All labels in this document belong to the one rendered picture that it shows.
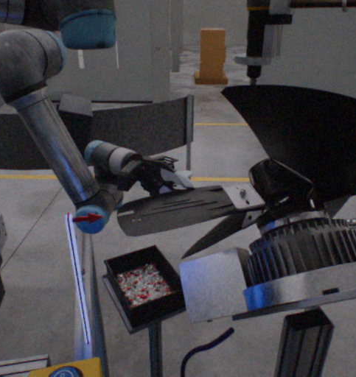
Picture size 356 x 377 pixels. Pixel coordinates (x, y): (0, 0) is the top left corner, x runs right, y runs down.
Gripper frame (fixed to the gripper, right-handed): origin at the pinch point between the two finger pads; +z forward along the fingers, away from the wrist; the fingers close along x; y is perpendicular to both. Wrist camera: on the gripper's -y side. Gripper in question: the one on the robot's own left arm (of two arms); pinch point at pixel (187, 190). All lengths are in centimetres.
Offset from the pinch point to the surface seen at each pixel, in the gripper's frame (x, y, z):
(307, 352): 33.8, 10.8, 29.9
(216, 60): -9, 674, -432
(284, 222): 0.3, 2.5, 21.4
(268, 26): -33.3, -1.3, 13.9
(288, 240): 1.5, -1.6, 24.1
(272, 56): -28.9, -0.5, 15.0
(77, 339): 34.5, -21.8, -11.6
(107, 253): 110, 80, -123
